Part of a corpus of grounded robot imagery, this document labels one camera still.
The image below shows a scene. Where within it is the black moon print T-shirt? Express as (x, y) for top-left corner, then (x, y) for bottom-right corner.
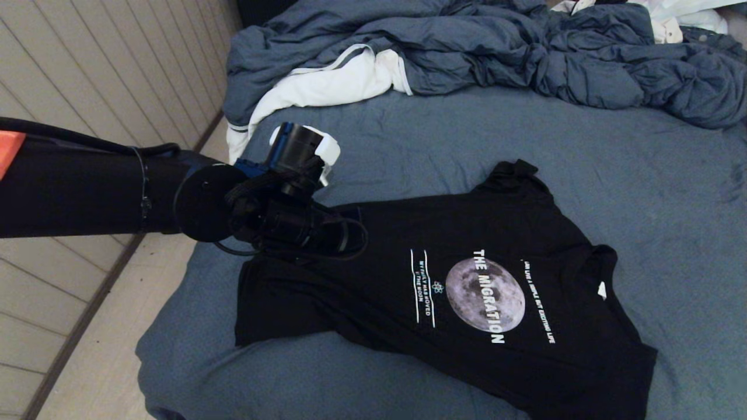
(233, 159), (659, 420)

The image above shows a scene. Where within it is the white blanket grey stripe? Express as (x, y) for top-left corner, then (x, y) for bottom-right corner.
(226, 44), (413, 165)

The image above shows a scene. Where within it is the blue bed sheet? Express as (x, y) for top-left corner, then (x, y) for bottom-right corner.
(135, 86), (747, 420)

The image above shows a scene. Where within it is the black headboard panel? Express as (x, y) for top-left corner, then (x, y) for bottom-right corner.
(236, 0), (299, 29)

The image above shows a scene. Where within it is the crumpled blue duvet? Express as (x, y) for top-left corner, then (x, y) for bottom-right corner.
(222, 0), (747, 131)

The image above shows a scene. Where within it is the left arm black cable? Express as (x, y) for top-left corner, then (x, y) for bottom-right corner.
(0, 117), (181, 158)

